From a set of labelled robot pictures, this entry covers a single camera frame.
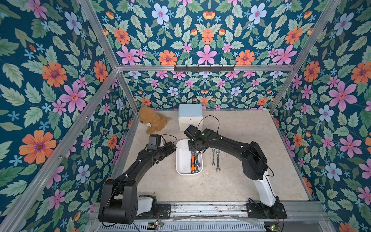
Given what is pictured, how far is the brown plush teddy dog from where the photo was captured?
3.16 ft

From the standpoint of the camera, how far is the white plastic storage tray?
2.75ft

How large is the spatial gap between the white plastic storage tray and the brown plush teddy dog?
0.68 ft
